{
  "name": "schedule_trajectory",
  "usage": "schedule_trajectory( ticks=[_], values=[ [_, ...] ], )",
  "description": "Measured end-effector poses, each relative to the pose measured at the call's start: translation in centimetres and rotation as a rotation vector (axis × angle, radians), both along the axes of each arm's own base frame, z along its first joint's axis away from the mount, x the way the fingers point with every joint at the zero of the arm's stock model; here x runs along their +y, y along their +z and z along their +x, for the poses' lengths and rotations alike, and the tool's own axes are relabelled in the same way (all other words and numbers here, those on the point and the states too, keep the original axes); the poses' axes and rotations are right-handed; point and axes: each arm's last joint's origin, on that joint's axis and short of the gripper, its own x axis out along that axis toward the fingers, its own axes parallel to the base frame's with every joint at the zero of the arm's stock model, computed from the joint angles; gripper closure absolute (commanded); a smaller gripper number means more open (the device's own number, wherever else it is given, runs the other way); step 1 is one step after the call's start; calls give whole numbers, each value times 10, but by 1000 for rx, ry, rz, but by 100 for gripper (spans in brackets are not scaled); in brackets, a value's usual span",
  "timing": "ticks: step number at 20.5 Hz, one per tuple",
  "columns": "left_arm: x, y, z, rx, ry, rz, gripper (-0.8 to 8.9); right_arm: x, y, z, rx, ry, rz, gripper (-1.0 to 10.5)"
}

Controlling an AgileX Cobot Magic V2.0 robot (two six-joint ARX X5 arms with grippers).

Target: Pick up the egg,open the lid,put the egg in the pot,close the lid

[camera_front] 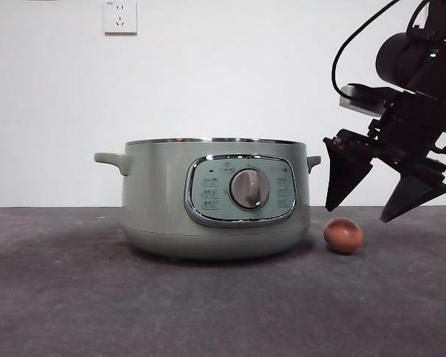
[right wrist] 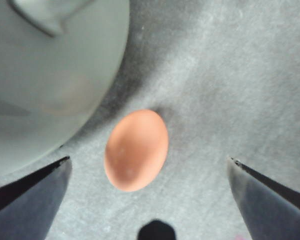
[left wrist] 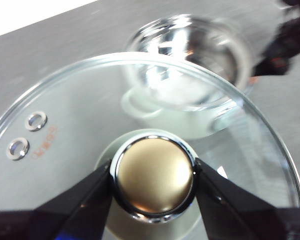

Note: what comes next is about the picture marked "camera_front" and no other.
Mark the brown egg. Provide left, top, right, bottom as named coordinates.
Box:
left=323, top=217, right=363, bottom=256

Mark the pale green electric pot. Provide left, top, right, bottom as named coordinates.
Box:
left=94, top=137, right=323, bottom=260

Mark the pale grey camera box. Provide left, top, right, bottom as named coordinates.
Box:
left=338, top=84, right=402, bottom=117

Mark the white wall socket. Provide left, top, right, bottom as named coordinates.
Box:
left=103, top=0, right=138, bottom=36

